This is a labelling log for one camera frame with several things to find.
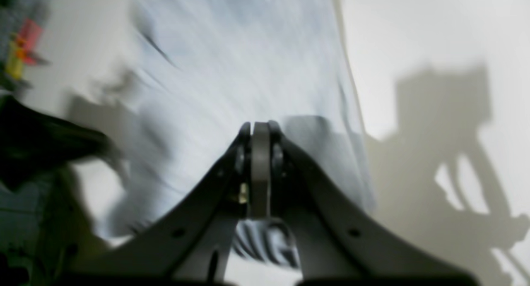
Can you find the grey T-shirt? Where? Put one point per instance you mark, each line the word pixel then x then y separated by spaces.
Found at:
pixel 208 66

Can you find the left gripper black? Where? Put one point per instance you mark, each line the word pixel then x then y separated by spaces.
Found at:
pixel 32 143

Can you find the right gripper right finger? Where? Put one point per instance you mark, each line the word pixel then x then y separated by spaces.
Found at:
pixel 338 244

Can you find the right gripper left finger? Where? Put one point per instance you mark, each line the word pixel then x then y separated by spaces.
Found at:
pixel 190 245

